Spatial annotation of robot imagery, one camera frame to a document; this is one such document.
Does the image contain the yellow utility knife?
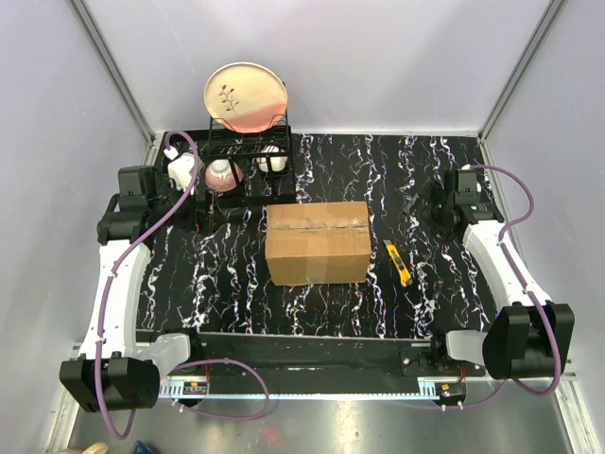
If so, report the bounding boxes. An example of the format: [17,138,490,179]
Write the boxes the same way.
[384,240,412,288]

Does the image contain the brown cardboard express box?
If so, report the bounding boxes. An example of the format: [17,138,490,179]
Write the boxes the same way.
[265,201,372,287]

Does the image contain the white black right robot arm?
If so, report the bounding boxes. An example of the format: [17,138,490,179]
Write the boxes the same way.
[405,165,575,383]

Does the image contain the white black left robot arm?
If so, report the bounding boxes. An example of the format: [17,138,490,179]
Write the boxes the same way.
[59,163,204,413]

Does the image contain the pink patterned bowl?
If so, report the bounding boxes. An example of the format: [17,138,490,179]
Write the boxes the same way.
[205,159,243,193]

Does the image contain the small white cup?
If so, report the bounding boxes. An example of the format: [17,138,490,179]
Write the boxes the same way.
[255,146,287,173]

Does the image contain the beige pink floral plate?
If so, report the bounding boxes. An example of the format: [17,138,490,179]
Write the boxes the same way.
[203,61,288,134]

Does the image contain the dark blue tray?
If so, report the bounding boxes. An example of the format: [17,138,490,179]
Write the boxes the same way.
[130,440,154,454]

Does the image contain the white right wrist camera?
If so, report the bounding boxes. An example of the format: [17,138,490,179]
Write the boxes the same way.
[458,164,492,200]

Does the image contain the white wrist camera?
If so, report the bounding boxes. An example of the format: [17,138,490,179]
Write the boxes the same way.
[164,147,195,192]
[458,164,492,200]

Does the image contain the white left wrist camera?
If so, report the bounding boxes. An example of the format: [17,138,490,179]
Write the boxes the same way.
[164,147,195,192]

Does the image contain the black wire dish rack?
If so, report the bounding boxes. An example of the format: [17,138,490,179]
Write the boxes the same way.
[194,114,296,209]

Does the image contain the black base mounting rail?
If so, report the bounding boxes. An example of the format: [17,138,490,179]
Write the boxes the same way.
[149,330,488,384]

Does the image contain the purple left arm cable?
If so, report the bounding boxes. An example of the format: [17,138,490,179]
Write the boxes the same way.
[92,130,270,441]

